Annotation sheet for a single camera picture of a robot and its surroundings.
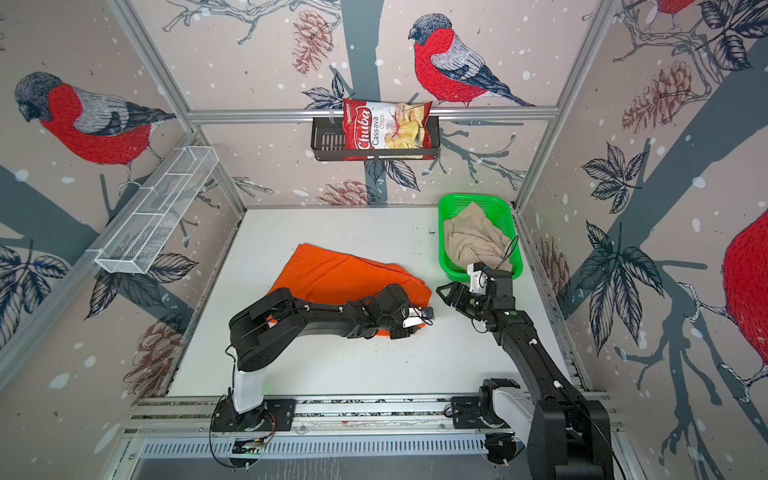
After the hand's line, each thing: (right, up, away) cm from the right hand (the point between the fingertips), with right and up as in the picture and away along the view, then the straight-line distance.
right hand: (441, 298), depth 83 cm
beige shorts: (+14, +16, +17) cm, 27 cm away
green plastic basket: (+28, +28, +31) cm, 50 cm away
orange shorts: (-33, +4, +15) cm, 37 cm away
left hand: (-7, -7, +4) cm, 11 cm away
